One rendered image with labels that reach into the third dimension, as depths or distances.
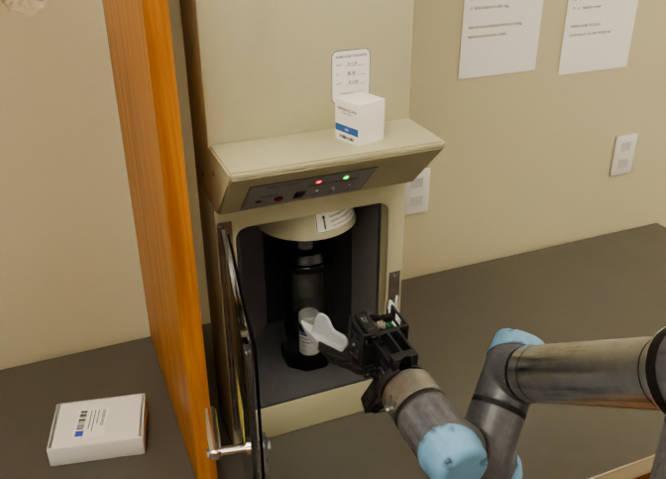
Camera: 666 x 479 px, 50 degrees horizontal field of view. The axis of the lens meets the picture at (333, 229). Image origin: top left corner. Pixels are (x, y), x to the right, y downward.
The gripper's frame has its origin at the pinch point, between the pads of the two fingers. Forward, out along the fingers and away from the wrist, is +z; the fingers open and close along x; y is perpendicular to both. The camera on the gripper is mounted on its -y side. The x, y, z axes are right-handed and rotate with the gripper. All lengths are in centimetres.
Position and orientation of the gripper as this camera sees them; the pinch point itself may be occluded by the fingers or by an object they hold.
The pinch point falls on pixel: (345, 313)
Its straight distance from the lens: 115.0
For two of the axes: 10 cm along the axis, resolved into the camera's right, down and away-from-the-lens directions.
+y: 0.2, -8.5, -5.2
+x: -9.2, 1.8, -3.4
